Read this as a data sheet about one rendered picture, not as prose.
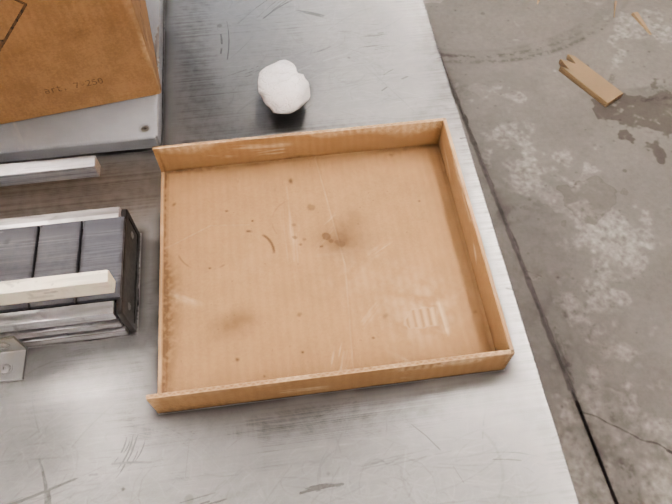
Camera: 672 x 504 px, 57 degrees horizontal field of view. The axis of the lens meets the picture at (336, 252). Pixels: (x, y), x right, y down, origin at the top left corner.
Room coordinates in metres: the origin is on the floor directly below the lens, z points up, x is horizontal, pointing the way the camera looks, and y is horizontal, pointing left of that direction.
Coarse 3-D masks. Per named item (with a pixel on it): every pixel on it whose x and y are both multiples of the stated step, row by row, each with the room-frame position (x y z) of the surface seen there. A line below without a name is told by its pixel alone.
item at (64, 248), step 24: (0, 240) 0.29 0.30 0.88; (24, 240) 0.29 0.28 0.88; (48, 240) 0.29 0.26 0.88; (72, 240) 0.29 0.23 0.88; (96, 240) 0.29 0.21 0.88; (120, 240) 0.29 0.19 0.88; (0, 264) 0.26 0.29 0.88; (24, 264) 0.26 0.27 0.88; (48, 264) 0.26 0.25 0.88; (72, 264) 0.26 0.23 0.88; (96, 264) 0.26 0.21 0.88; (120, 264) 0.26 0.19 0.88; (120, 288) 0.24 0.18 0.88; (0, 312) 0.22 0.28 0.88
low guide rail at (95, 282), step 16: (96, 272) 0.24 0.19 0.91; (0, 288) 0.22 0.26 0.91; (16, 288) 0.22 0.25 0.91; (32, 288) 0.22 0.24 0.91; (48, 288) 0.22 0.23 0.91; (64, 288) 0.22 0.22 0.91; (80, 288) 0.23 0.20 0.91; (96, 288) 0.23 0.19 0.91; (112, 288) 0.23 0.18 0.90; (0, 304) 0.22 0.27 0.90
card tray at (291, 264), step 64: (384, 128) 0.43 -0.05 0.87; (448, 128) 0.43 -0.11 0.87; (192, 192) 0.37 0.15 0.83; (256, 192) 0.37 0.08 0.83; (320, 192) 0.37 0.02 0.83; (384, 192) 0.37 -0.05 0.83; (448, 192) 0.37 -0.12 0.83; (192, 256) 0.30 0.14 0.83; (256, 256) 0.30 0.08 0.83; (320, 256) 0.30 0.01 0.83; (384, 256) 0.30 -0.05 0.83; (448, 256) 0.30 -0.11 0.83; (192, 320) 0.23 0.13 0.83; (256, 320) 0.23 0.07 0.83; (320, 320) 0.23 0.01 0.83; (384, 320) 0.23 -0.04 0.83; (448, 320) 0.23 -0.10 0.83; (192, 384) 0.17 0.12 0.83; (256, 384) 0.16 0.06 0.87; (320, 384) 0.17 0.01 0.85; (384, 384) 0.17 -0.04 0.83
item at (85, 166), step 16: (48, 160) 0.31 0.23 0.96; (64, 160) 0.31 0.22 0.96; (80, 160) 0.31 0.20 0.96; (96, 160) 0.32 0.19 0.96; (0, 176) 0.30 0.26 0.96; (16, 176) 0.30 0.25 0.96; (32, 176) 0.30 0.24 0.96; (48, 176) 0.30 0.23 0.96; (64, 176) 0.30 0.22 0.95; (80, 176) 0.31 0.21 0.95; (96, 176) 0.31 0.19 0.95
